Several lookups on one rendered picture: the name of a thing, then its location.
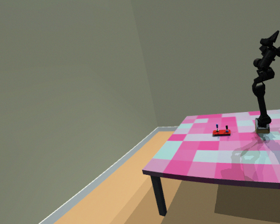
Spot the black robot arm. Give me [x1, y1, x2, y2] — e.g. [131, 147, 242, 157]
[252, 45, 275, 127]

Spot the red circuit board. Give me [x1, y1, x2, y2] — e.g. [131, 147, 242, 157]
[213, 125, 231, 134]

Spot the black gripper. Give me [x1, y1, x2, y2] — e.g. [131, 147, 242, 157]
[260, 31, 280, 62]

